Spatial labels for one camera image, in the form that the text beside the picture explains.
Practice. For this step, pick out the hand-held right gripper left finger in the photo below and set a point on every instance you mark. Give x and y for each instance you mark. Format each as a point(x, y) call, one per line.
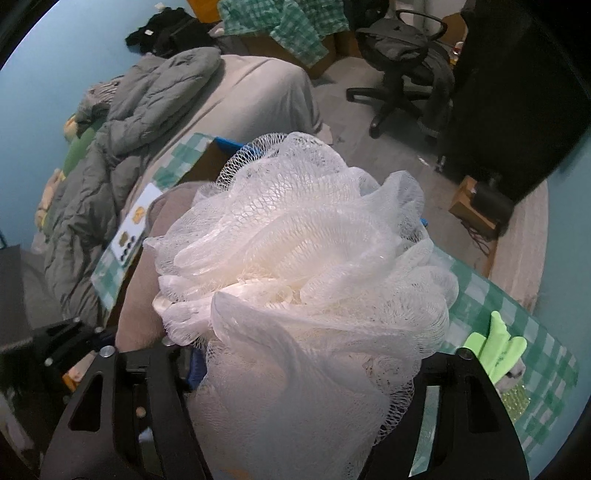
point(196, 370)

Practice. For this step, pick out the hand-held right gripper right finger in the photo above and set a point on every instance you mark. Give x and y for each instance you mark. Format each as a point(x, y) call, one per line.
point(443, 369)

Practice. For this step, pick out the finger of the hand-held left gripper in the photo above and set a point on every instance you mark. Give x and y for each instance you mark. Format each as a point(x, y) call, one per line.
point(69, 339)

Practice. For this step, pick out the green glitter scrub sponge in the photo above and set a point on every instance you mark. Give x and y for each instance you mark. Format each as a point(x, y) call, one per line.
point(513, 398)

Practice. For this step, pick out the white mesh bath loofah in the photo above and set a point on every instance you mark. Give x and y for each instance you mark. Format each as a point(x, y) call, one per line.
point(300, 286)

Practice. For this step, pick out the neon green glove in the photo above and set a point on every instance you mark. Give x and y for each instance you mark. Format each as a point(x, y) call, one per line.
point(496, 346)

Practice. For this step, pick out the green checkered tablecloth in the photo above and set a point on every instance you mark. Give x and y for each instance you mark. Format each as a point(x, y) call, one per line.
point(508, 314)

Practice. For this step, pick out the taupe towel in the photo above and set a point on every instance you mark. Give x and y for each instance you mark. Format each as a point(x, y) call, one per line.
point(147, 286)

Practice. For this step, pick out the yellow plush toy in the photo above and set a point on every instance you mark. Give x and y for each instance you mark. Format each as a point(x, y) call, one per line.
point(70, 127)
point(48, 196)

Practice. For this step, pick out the white picture card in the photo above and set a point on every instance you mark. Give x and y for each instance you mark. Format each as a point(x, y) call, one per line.
point(131, 226)

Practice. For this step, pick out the small brown cardboard box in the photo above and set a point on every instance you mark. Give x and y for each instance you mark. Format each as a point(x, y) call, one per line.
point(464, 207)

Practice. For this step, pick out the green pillow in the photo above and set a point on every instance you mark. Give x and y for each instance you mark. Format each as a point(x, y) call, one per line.
point(81, 147)

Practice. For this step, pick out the black cylinder speaker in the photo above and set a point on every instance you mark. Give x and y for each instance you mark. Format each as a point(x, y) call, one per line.
point(493, 203)

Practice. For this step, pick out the grey puffer comforter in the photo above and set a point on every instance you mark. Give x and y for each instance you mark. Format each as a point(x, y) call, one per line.
point(138, 115)

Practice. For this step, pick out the black office chair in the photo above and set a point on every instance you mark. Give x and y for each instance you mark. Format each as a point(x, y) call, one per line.
point(397, 87)

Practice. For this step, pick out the black cabinet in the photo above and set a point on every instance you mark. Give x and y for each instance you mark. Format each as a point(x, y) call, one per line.
point(521, 92)

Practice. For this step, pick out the black clothes pile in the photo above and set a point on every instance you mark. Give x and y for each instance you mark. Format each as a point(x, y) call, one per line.
point(171, 27)

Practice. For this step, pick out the dark grey jacket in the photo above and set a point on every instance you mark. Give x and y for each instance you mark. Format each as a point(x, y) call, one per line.
point(397, 44)

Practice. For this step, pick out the large brown cardboard box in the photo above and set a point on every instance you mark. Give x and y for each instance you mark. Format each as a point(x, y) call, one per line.
point(281, 51)

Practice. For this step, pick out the green checkered cloth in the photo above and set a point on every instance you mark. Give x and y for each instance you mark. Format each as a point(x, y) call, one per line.
point(295, 23)

